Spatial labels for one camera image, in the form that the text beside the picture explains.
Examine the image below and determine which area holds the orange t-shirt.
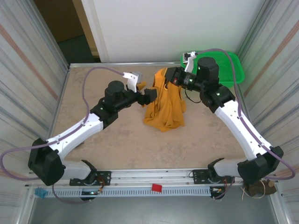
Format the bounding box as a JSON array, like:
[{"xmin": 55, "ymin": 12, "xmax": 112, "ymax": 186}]
[{"xmin": 137, "ymin": 67, "xmax": 187, "ymax": 133}]

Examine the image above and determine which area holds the green plastic basket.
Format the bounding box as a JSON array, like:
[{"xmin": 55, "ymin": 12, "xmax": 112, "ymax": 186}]
[{"xmin": 180, "ymin": 50, "xmax": 245, "ymax": 89}]

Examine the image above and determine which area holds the brown wooden door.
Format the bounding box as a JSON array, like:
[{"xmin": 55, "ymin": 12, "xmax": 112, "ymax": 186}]
[{"xmin": 32, "ymin": 0, "xmax": 86, "ymax": 44}]

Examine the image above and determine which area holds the small blue block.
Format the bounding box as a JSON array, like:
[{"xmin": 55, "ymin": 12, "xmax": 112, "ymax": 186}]
[{"xmin": 34, "ymin": 188, "xmax": 47, "ymax": 199}]

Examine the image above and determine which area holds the brown cloth pouch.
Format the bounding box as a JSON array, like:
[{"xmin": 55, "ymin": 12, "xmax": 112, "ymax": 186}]
[{"xmin": 242, "ymin": 179, "xmax": 278, "ymax": 199}]

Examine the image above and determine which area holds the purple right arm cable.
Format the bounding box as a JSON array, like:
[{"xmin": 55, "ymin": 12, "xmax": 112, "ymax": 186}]
[{"xmin": 195, "ymin": 48, "xmax": 295, "ymax": 181}]

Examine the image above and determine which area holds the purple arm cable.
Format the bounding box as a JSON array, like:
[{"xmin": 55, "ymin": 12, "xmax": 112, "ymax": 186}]
[
  {"xmin": 195, "ymin": 48, "xmax": 295, "ymax": 181},
  {"xmin": 0, "ymin": 66, "xmax": 126, "ymax": 205}
]

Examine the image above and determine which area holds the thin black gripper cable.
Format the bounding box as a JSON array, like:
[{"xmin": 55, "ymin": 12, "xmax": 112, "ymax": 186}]
[{"xmin": 185, "ymin": 88, "xmax": 202, "ymax": 103}]

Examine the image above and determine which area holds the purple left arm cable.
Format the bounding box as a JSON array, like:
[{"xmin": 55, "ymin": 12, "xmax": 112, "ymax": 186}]
[{"xmin": 0, "ymin": 66, "xmax": 126, "ymax": 205}]

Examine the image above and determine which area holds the aluminium table edge rail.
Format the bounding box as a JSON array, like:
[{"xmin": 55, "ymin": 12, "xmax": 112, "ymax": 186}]
[{"xmin": 69, "ymin": 62, "xmax": 183, "ymax": 69}]

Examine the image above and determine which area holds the beige door frame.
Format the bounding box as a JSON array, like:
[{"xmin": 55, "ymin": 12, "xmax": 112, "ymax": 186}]
[{"xmin": 71, "ymin": 0, "xmax": 102, "ymax": 58}]

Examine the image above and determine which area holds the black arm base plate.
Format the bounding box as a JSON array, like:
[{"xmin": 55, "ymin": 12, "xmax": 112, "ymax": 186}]
[
  {"xmin": 192, "ymin": 169, "xmax": 235, "ymax": 185},
  {"xmin": 69, "ymin": 171, "xmax": 112, "ymax": 187}
]

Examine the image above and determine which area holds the aluminium mounting rail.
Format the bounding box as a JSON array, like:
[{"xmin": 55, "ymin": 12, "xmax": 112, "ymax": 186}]
[{"xmin": 25, "ymin": 169, "xmax": 278, "ymax": 187}]

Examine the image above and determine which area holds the white slotted cable duct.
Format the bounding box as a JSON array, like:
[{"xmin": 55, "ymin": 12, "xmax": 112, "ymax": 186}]
[{"xmin": 44, "ymin": 188, "xmax": 212, "ymax": 198}]

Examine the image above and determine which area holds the controller board with wires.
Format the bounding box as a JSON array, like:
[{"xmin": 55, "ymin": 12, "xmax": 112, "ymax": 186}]
[
  {"xmin": 209, "ymin": 186, "xmax": 228, "ymax": 201},
  {"xmin": 80, "ymin": 189, "xmax": 105, "ymax": 202}
]

